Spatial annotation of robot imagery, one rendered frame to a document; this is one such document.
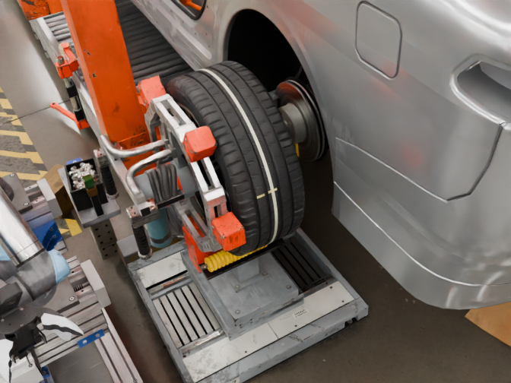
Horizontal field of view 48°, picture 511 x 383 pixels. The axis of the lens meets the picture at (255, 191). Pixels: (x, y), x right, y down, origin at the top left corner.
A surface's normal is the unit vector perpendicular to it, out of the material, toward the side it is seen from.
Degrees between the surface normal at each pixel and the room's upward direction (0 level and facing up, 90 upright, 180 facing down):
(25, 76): 0
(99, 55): 90
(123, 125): 90
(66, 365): 0
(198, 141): 35
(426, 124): 90
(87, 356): 0
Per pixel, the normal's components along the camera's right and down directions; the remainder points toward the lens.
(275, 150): 0.34, 0.00
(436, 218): -0.83, 0.42
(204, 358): -0.07, -0.74
